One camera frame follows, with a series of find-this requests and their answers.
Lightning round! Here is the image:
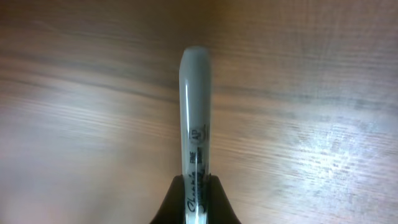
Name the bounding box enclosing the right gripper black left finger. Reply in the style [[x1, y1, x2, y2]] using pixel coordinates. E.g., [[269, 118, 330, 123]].
[[150, 175, 185, 224]]

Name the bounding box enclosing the grey black permanent marker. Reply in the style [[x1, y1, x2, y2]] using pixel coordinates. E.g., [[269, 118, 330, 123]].
[[179, 46, 211, 224]]

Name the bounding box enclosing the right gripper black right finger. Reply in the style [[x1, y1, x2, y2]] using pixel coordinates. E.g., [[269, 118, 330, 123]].
[[206, 175, 241, 224]]

